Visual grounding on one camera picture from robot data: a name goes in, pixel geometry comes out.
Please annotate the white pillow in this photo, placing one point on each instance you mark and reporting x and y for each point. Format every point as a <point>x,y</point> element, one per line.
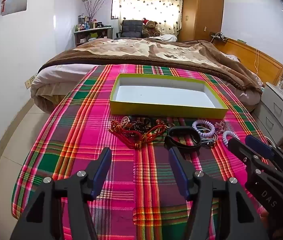
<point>167,38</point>

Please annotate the small desk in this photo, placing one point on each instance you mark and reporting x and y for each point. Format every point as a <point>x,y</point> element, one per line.
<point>99,33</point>

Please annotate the wall poster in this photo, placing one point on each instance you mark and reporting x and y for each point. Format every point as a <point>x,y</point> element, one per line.
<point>15,0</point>

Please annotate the black smart band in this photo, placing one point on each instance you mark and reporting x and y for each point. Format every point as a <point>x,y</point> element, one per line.
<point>184,143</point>

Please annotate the vase of bare branches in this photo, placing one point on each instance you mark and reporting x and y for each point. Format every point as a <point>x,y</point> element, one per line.
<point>92,10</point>

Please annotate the power strip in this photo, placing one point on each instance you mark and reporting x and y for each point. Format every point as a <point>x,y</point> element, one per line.
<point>219,36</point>

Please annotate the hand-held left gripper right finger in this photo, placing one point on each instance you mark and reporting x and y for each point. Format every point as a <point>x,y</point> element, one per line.
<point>179,170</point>

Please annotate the black chair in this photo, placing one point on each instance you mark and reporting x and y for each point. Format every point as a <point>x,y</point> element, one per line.
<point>131,27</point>

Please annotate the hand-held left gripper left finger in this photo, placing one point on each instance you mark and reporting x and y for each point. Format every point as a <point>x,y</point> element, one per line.
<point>101,170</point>

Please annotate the pink green plaid cloth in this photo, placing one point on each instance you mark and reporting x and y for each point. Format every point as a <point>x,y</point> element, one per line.
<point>81,135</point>

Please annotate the wooden wardrobe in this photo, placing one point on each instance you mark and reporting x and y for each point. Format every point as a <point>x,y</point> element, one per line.
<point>201,10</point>

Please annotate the yellow-green cardboard box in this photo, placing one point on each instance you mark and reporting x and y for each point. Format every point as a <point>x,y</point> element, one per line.
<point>161,97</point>

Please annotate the brown printed blanket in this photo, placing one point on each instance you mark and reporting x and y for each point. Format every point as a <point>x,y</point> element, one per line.
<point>156,52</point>

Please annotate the brown teddy bear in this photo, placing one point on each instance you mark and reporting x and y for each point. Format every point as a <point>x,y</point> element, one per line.
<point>151,27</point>

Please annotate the red knot charm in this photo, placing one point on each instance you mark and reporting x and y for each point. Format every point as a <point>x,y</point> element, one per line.
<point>114,125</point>

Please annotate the cluster of bottles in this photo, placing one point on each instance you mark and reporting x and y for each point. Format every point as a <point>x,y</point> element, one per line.
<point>86,25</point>

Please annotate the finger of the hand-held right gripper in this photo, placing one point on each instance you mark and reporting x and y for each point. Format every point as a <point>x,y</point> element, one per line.
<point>239,148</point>
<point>259,147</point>

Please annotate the red hanging ornament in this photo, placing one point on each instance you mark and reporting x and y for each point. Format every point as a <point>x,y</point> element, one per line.
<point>4,1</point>

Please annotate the wall socket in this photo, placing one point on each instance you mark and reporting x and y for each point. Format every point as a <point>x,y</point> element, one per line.
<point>30,81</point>

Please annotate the grey drawer cabinet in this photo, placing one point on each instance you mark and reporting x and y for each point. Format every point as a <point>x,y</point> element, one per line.
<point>274,107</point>

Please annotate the white bed sheet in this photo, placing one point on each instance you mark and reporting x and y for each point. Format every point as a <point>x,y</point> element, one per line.
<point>56,75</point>

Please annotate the wooden headboard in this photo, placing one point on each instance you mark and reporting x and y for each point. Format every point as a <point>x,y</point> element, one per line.
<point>251,55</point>

